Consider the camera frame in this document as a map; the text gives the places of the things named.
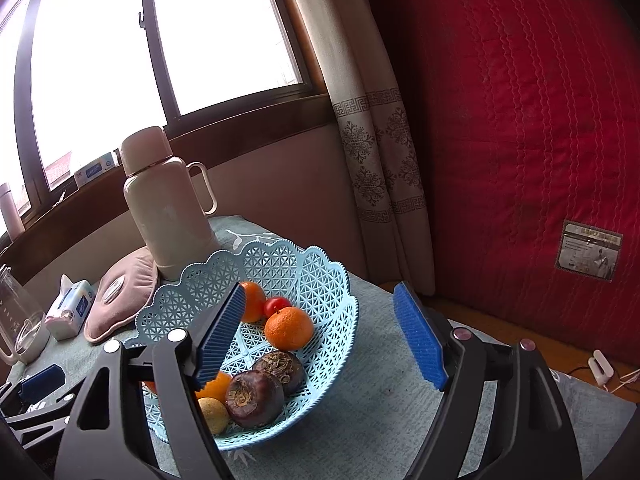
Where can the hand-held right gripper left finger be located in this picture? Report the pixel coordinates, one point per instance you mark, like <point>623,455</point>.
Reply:
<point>220,335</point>

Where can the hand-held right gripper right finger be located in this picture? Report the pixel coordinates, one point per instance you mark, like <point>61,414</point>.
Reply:
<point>420,340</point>

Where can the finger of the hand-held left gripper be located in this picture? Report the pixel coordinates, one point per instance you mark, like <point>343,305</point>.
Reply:
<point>35,425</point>
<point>42,382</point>

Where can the small tangerine with stem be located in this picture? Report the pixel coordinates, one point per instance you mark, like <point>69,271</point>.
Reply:
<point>254,302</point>

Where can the large smooth orange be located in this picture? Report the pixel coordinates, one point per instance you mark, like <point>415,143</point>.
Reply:
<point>216,389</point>
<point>150,386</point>

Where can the red cherry tomato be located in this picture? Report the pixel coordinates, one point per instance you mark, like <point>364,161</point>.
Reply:
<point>277,305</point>

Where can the large bumpy tangerine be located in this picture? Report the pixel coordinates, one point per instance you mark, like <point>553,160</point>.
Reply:
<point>289,329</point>

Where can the dark purple water chestnut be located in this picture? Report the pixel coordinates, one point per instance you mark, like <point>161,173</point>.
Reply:
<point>252,400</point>
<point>282,367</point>

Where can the brown longan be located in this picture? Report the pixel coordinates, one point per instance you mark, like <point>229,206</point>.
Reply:
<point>216,417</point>

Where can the light blue plastic basket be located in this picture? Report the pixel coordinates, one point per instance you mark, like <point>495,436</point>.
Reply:
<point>310,280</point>

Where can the grey leaf print tablecloth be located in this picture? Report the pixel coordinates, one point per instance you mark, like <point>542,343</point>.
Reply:
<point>360,385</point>

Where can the white tissue pack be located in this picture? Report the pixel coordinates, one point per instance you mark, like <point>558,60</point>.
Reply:
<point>70,310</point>

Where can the pink hot water bag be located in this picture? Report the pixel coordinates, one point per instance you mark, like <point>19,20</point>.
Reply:
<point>135,275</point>

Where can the beige thermos jug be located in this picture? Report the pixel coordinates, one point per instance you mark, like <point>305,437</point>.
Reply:
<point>170,220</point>

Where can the pink tumbler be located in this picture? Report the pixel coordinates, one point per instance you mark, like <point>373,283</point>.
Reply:
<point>11,210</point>

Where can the white power plug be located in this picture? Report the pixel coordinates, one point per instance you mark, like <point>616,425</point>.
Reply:
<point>600,367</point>

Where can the beige patterned curtain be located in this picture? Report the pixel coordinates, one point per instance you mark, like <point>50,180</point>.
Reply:
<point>380,160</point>

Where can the rectangular sewn label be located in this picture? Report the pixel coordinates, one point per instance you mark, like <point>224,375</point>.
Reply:
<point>590,250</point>

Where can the blue and white box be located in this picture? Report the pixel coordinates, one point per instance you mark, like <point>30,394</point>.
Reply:
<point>95,169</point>

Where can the red quilted cover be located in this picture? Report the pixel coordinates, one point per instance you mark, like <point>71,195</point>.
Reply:
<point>500,110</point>

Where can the dark wooden window frame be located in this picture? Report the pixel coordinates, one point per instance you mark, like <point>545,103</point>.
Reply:
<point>160,60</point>

